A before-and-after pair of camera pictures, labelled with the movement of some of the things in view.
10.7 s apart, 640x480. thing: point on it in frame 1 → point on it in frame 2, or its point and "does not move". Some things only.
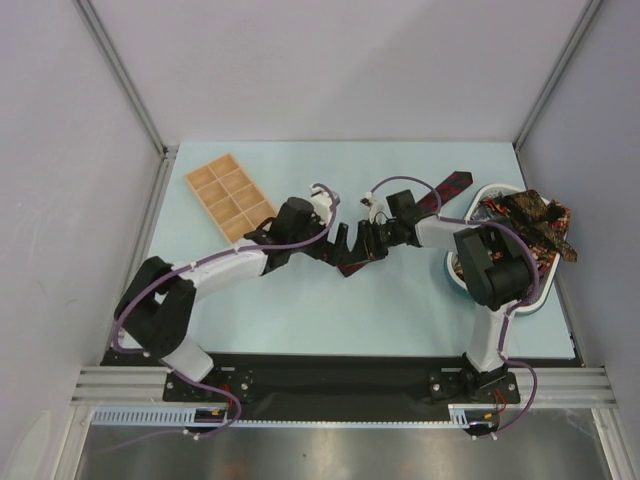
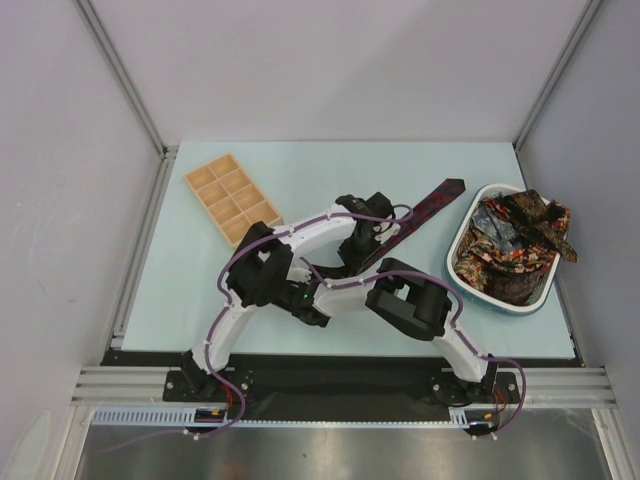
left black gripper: [329, 252] → [349, 259]
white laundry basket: [450, 262] does not move
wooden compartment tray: [231, 202] does not move
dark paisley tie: [529, 210] does not move
